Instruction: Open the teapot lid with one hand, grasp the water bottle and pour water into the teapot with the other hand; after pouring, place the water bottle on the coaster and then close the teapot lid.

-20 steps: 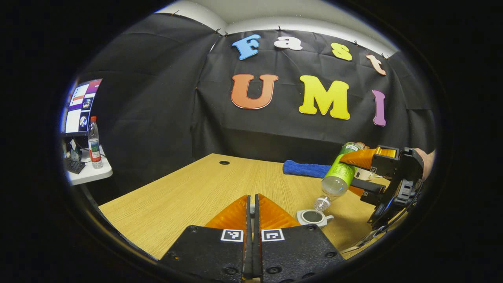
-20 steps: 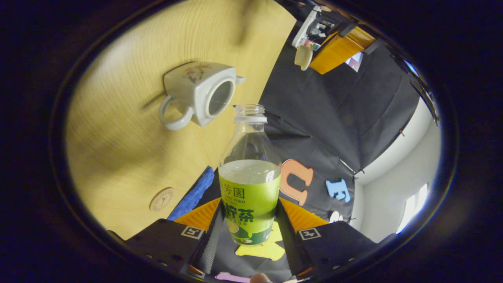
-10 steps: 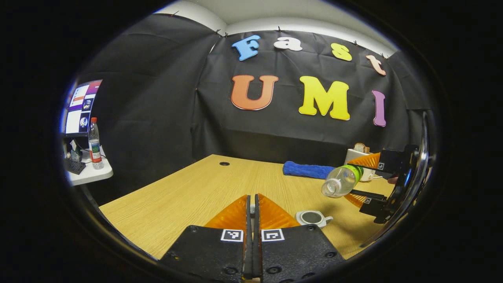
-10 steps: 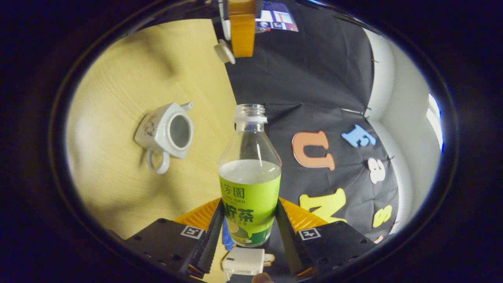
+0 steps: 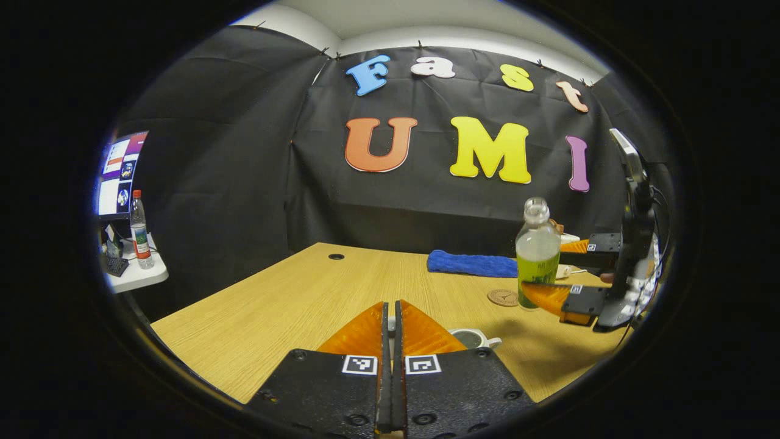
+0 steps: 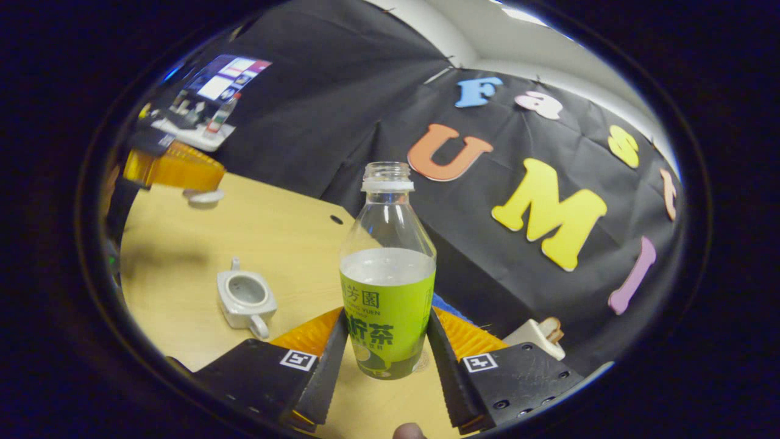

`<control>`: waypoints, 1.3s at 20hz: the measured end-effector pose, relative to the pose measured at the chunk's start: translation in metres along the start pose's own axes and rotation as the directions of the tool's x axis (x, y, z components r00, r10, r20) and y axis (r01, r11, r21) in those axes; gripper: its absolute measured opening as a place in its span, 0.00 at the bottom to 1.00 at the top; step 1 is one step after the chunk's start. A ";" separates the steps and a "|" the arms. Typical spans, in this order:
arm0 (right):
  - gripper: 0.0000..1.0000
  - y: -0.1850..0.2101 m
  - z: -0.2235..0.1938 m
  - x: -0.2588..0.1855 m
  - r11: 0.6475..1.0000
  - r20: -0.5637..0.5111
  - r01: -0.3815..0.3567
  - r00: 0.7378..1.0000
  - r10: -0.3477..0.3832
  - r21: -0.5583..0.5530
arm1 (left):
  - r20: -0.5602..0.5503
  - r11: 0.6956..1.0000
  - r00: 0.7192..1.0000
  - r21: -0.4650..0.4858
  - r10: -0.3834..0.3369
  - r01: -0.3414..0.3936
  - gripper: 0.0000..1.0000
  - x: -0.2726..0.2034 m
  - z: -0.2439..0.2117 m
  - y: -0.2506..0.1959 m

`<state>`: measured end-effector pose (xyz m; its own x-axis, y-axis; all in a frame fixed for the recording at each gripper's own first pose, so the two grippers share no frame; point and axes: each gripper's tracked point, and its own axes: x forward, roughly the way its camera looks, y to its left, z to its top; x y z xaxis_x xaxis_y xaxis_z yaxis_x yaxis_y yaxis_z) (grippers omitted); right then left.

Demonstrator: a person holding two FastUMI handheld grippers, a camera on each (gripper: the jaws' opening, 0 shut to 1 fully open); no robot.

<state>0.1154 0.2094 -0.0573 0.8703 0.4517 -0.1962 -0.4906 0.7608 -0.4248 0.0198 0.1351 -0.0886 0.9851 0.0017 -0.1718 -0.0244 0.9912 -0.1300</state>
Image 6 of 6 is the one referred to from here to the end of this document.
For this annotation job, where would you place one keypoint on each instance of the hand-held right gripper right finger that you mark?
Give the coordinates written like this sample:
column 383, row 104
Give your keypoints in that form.
column 451, row 378

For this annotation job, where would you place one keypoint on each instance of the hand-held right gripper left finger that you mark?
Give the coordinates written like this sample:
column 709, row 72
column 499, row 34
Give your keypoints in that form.
column 332, row 366

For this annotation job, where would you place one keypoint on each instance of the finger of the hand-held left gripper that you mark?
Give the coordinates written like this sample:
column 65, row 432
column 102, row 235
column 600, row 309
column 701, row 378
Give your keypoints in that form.
column 177, row 167

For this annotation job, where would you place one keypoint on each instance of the white teacup lid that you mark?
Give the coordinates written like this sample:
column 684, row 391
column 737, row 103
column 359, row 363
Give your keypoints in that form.
column 204, row 197

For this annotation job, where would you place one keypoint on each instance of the green label water bottle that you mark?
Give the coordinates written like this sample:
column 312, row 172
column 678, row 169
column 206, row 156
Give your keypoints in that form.
column 387, row 305

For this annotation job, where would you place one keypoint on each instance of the white ceramic teacup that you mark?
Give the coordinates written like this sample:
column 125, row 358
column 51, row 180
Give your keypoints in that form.
column 244, row 305

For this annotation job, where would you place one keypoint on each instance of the red cap plastic bottle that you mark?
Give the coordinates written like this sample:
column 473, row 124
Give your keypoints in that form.
column 222, row 116

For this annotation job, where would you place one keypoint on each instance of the white side table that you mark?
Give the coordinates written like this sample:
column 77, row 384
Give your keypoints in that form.
column 195, row 137

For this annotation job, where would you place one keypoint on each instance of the blue towel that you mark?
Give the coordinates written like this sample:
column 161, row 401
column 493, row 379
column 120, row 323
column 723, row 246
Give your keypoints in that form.
column 445, row 306

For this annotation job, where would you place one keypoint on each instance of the white toaster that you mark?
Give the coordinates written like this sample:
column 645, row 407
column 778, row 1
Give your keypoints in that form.
column 530, row 338

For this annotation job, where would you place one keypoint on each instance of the computer monitor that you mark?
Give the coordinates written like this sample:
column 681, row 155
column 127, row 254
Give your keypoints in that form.
column 225, row 79

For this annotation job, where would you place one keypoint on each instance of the light bread slice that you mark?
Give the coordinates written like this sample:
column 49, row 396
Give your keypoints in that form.
column 553, row 329

